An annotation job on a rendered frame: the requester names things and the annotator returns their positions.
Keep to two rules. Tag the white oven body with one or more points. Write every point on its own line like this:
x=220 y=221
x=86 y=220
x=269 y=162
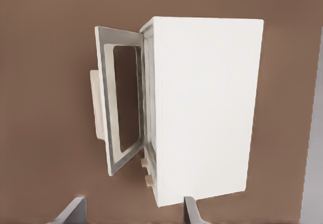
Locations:
x=207 y=108

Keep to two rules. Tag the white oven door with window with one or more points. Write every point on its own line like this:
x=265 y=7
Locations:
x=107 y=113

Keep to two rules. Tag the pale oven knob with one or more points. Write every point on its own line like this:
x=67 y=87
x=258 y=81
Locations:
x=149 y=180
x=144 y=163

